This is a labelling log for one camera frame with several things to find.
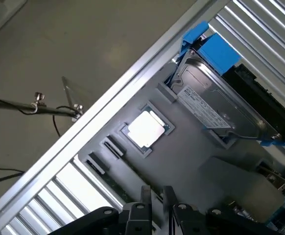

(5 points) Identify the graphics card with metal bracket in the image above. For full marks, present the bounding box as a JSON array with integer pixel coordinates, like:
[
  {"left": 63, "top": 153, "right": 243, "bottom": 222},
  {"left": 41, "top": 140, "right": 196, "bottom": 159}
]
[{"left": 222, "top": 160, "right": 285, "bottom": 235}]

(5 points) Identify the clear acrylic plate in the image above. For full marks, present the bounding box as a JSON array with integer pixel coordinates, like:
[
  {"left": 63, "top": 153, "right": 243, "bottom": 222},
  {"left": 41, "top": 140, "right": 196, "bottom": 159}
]
[{"left": 61, "top": 76, "right": 94, "bottom": 116}]

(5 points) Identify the grey box corner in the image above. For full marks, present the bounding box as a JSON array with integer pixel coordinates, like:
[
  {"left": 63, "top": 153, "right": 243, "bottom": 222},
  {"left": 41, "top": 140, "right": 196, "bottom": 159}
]
[{"left": 0, "top": 0, "right": 27, "bottom": 44}]

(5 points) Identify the black disk carrier frame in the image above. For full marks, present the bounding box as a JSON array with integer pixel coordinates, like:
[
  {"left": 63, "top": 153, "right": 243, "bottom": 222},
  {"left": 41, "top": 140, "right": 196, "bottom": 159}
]
[{"left": 223, "top": 63, "right": 285, "bottom": 146}]

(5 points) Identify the black camera stand rod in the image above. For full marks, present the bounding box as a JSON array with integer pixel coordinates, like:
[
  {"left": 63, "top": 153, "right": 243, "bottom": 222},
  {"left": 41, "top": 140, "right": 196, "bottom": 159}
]
[{"left": 0, "top": 92, "right": 84, "bottom": 122}]

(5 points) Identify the thin black stand cable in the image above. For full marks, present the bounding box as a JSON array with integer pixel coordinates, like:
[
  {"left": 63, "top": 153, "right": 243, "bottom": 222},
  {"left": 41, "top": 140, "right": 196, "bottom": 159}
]
[{"left": 52, "top": 107, "right": 61, "bottom": 137}]

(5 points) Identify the grey plastic parts rack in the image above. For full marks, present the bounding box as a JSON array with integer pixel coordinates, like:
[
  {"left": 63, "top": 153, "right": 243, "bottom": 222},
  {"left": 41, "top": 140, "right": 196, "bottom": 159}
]
[{"left": 76, "top": 60, "right": 285, "bottom": 221}]

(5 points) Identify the blue disk caddy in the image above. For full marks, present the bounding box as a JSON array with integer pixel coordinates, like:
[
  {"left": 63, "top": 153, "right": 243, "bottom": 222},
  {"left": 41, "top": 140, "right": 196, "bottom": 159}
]
[{"left": 175, "top": 21, "right": 285, "bottom": 147}]

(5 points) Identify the silver CPU chip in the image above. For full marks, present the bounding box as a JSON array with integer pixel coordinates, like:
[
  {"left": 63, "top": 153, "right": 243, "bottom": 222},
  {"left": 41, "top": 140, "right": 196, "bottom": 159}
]
[{"left": 127, "top": 110, "right": 169, "bottom": 149}]

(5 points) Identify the black floor cable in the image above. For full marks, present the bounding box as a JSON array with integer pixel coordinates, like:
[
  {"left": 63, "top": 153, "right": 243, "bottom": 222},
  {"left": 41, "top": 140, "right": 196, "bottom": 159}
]
[{"left": 0, "top": 156, "right": 25, "bottom": 187}]

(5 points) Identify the silver hard disk drive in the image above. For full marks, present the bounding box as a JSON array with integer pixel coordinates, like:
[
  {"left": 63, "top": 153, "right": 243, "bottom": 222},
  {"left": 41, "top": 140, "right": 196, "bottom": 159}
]
[{"left": 170, "top": 56, "right": 284, "bottom": 145}]

